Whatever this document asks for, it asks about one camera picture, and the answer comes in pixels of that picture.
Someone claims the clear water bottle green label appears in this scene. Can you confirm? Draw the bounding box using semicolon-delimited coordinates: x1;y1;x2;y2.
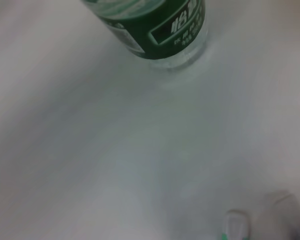
81;0;210;71

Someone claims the mint green utility knife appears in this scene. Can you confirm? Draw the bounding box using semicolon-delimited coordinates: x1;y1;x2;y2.
221;209;251;240

